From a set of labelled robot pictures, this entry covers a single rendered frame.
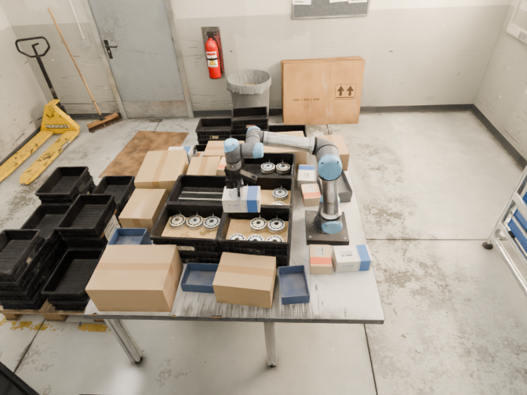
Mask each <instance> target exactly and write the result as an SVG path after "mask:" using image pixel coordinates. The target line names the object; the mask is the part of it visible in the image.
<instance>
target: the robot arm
mask: <svg viewBox="0 0 527 395"><path fill-rule="evenodd" d="M264 146H267V147H277V148H282V149H288V150H298V151H303V152H308V153H309V154H311V155H315V156H316V157H317V163H318V177H319V178H320V179H321V180H322V196H321V197H320V202H319V207H318V213H317V215H316V216H315V218H314V225H315V226H316V227H317V228H318V229H319V230H322V231H324V232H325V233H327V234H336V233H338V232H340V231H341V230H342V228H343V224H342V220H341V209H340V208H339V203H340V198H339V197H338V179H339V178H340V176H341V172H342V162H341V160H340V154H339V150H338V147H337V145H336V144H335V143H333V142H332V141H330V140H326V139H323V138H320V137H315V136H313V137H312V138H307V137H302V136H291V135H286V134H281V133H275V132H265V131H260V129H259V128H258V127H256V126H251V127H249V128H248V130H247V133H246V139H245V143H238V141H237V140H236V139H233V138H231V139H227V140H225V141H224V154H225V160H226V166H225V167H224V172H225V175H226V178H225V184H226V189H234V188H237V189H234V193H233V194H231V195H230V199H233V200H236V201H238V205H240V204H241V202H242V198H241V187H243V179H245V180H247V181H249V182H251V183H255V182H256V180H257V176H256V175H253V174H252V173H250V172H247V171H245V170H242V169H241V159H240V158H262V157H263V155H264ZM237 190H238V194H237Z"/></svg>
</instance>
